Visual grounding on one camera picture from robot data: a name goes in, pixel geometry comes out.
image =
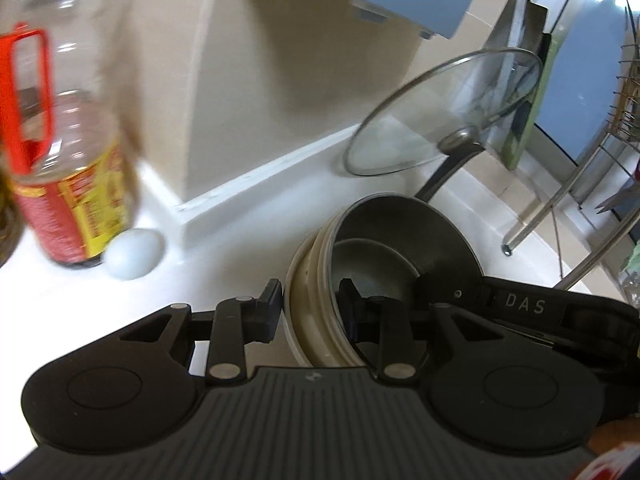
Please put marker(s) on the glass pot lid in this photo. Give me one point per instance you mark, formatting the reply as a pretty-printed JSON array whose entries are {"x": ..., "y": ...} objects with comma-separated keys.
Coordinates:
[{"x": 425, "y": 125}]

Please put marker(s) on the cream ribbed bowl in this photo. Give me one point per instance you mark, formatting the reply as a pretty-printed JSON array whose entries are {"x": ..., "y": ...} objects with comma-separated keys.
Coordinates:
[{"x": 310, "y": 310}]

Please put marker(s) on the pale egg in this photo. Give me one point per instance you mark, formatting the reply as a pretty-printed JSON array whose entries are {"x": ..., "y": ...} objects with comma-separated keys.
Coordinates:
[{"x": 135, "y": 255}]

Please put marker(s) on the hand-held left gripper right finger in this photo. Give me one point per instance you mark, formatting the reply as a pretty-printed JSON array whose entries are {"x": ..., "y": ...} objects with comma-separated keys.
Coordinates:
[{"x": 351, "y": 317}]

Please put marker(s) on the glass window pane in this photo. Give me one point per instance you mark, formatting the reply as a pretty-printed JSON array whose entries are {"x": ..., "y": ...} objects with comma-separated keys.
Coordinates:
[{"x": 570, "y": 85}]

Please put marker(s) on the stainless steel bowl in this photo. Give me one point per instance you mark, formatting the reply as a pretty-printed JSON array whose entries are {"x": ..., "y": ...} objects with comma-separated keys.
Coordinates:
[{"x": 400, "y": 230}]

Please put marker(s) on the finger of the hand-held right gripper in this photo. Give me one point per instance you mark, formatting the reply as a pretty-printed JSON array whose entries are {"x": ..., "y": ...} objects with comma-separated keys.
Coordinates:
[{"x": 445, "y": 290}]

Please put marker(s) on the metal dish rack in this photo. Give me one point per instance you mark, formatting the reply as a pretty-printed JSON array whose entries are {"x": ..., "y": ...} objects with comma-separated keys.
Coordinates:
[{"x": 520, "y": 232}]

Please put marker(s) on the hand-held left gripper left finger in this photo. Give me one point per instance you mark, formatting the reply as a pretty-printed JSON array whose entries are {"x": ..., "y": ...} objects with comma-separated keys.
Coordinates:
[{"x": 270, "y": 312}]

